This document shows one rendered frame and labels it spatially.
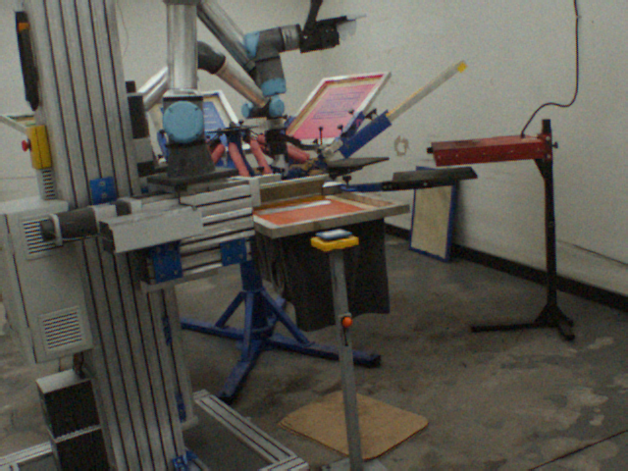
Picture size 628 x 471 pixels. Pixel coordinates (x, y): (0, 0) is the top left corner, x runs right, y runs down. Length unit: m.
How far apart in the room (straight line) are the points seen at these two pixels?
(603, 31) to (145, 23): 4.61
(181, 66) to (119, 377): 1.03
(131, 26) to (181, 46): 5.22
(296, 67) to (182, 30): 5.63
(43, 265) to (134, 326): 0.38
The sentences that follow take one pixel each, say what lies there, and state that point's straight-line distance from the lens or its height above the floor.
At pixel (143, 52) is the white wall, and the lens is 7.12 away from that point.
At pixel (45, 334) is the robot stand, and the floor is 0.85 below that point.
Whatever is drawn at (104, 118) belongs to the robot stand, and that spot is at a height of 1.46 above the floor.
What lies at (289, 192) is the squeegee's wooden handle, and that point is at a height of 1.02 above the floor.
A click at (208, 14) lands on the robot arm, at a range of 2.07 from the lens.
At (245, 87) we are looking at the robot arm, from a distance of 2.79.
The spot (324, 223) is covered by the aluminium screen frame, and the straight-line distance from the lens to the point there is 2.52.
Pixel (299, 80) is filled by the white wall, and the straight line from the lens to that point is 7.53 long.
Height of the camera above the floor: 1.46
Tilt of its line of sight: 12 degrees down
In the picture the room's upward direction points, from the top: 6 degrees counter-clockwise
